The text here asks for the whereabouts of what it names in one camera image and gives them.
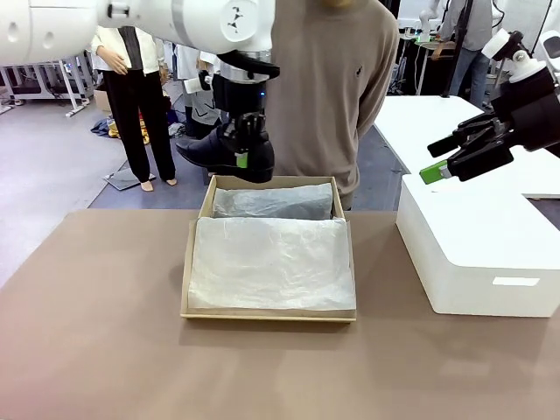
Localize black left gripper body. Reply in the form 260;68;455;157
212;72;269;117

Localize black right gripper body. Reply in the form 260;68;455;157
492;68;560;152

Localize black leather buckle shoe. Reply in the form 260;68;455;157
175;126;276;184

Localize white wrapping paper sheet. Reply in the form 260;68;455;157
187;182;356;311

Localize brown cardboard shoe box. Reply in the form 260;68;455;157
179;174;358;324

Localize white foam box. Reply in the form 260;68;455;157
395;172;560;319

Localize white label on foam box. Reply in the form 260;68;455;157
492;276;541;288

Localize cardboard box on floor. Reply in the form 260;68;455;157
93;89;113;113

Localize person in white shirt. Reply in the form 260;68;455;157
173;42;223;137

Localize white side table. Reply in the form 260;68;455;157
374;94;560;200

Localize person in beige sweater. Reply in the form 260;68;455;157
262;0;400;211

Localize person grey top blue jeans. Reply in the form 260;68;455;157
430;0;494;111

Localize clothes pile on floor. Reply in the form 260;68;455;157
90;117;188;145

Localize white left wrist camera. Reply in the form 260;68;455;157
182;69;214;95

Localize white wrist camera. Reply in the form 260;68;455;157
182;69;214;95
482;29;548;83

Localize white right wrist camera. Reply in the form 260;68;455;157
482;29;548;83

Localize black frame background table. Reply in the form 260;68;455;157
392;32;498;98

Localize grey mannequin base plate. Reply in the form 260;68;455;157
103;171;157;192

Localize white frame background table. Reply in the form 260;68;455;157
0;54;92;118

